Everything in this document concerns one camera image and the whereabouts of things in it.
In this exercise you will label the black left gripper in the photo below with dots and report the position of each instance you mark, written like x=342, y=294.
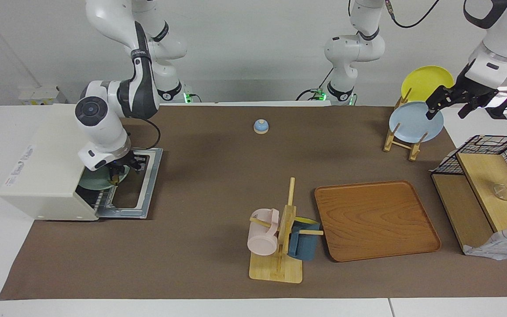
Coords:
x=473, y=92

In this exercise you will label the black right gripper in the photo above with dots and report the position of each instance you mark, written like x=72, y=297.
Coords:
x=135, y=162

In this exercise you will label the mint green plate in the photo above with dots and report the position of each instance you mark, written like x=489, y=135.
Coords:
x=93, y=181

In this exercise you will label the glass toaster oven door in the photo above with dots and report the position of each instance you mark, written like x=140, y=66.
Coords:
x=150, y=193

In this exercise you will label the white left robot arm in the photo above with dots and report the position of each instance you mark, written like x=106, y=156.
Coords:
x=350, y=48

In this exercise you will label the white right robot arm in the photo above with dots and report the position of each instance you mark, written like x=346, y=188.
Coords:
x=104, y=127

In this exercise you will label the white toaster oven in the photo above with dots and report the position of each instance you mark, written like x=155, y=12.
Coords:
x=46, y=176

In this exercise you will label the yellow plate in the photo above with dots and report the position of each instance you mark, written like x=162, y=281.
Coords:
x=425, y=83

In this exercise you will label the light blue plate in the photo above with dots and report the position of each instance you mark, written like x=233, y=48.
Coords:
x=412, y=125

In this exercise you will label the wooden dish rack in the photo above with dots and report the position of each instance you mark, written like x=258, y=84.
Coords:
x=413, y=152

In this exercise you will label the white tape piece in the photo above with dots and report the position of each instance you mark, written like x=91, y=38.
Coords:
x=434, y=170

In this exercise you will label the brown paper table mat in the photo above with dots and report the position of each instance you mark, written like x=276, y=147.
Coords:
x=214, y=198

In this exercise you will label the clear glass cup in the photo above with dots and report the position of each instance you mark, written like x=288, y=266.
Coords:
x=501, y=192

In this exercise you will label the white plastic box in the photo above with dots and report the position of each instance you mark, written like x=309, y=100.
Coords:
x=38, y=96

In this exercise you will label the brown wooden tray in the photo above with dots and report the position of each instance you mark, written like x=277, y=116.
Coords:
x=376, y=220

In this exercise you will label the small blue bell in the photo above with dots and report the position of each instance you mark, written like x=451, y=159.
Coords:
x=261, y=127

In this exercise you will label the pink mug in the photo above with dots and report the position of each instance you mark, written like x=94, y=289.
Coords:
x=262, y=242

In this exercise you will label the wooden mug tree stand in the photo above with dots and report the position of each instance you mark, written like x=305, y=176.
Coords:
x=275, y=268

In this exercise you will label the dark blue mug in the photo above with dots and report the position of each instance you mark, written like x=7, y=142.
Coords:
x=304, y=246

